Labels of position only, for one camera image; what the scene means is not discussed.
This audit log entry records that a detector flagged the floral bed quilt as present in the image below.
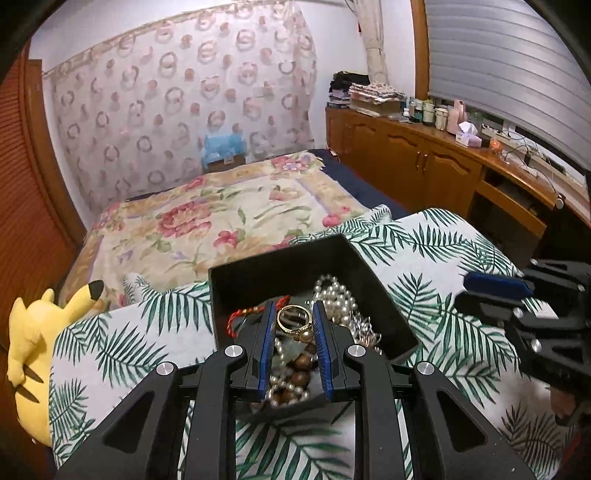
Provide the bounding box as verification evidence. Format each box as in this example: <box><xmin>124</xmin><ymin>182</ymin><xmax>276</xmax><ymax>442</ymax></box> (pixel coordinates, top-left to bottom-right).
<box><xmin>58</xmin><ymin>151</ymin><xmax>368</xmax><ymax>310</ymax></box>

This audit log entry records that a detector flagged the yellow pikachu plush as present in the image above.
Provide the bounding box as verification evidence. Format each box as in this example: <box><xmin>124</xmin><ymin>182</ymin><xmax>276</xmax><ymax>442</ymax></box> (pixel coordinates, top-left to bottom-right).
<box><xmin>7</xmin><ymin>280</ymin><xmax>104</xmax><ymax>447</ymax></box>

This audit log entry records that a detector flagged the red cord bead bracelet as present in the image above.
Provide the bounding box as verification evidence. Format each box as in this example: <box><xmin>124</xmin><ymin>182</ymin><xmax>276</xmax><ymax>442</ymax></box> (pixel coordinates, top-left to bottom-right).
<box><xmin>225</xmin><ymin>294</ymin><xmax>293</xmax><ymax>338</ymax></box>

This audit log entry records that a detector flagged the blue plush toy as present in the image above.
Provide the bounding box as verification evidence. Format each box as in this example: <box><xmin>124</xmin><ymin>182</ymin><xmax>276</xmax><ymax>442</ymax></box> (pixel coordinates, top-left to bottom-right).
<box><xmin>201</xmin><ymin>133</ymin><xmax>246</xmax><ymax>172</ymax></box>

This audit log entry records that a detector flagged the black jewelry box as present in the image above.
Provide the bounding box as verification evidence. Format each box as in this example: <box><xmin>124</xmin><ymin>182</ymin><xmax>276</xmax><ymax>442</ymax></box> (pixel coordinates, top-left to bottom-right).
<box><xmin>208</xmin><ymin>234</ymin><xmax>419</xmax><ymax>363</ymax></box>

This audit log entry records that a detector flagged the white pearl necklace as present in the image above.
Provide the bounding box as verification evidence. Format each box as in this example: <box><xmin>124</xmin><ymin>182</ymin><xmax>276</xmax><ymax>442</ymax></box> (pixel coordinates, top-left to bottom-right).
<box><xmin>267</xmin><ymin>274</ymin><xmax>385</xmax><ymax>409</ymax></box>

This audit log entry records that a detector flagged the grey window blind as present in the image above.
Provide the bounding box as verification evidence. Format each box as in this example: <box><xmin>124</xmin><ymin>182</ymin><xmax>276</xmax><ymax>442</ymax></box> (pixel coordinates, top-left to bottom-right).
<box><xmin>425</xmin><ymin>1</ymin><xmax>590</xmax><ymax>168</ymax></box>

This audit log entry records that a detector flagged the gold pearl ring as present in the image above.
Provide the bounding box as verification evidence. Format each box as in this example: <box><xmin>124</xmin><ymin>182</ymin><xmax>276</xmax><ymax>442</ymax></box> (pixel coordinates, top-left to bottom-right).
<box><xmin>275</xmin><ymin>303</ymin><xmax>316</xmax><ymax>343</ymax></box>

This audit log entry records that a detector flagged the palm leaf tablecloth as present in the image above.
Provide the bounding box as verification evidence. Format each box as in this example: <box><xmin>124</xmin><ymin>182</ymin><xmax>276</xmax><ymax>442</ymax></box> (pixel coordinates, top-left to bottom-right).
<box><xmin>49</xmin><ymin>207</ymin><xmax>590</xmax><ymax>479</ymax></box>

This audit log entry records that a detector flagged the pink tissue box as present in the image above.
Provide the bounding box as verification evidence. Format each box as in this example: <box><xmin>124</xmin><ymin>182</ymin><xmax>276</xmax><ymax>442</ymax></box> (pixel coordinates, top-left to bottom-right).
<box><xmin>455</xmin><ymin>121</ymin><xmax>482</xmax><ymax>148</ymax></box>

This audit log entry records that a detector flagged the pale jade bangle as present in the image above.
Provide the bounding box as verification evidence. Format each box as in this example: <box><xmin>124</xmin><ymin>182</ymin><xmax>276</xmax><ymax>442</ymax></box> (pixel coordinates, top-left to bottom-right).
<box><xmin>228</xmin><ymin>312</ymin><xmax>314</xmax><ymax>367</ymax></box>

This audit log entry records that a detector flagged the wooden louvre wardrobe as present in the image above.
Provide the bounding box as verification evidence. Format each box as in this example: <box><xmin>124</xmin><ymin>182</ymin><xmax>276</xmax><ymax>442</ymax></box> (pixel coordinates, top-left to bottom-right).
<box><xmin>0</xmin><ymin>43</ymin><xmax>89</xmax><ymax>342</ymax></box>

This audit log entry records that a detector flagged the folded clothes stack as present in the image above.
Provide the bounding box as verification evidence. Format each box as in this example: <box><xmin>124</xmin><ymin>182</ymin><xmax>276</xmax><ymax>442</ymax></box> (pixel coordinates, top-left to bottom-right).
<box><xmin>327</xmin><ymin>71</ymin><xmax>407</xmax><ymax>117</ymax></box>

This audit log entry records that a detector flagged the patterned wall curtain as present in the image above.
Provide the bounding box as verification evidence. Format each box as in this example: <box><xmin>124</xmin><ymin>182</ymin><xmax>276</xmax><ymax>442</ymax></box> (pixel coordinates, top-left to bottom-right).
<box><xmin>48</xmin><ymin>1</ymin><xmax>317</xmax><ymax>213</ymax></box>

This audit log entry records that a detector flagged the brown wooden bead bracelet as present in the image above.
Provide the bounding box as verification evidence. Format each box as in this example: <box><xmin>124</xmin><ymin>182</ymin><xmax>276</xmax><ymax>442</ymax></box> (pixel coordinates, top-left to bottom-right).
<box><xmin>250</xmin><ymin>343</ymin><xmax>320</xmax><ymax>409</ymax></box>

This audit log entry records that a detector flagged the wooden sideboard cabinet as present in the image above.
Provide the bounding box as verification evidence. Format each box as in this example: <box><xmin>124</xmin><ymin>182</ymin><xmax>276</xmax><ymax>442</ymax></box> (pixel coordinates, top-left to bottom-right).
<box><xmin>324</xmin><ymin>106</ymin><xmax>565</xmax><ymax>264</ymax></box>

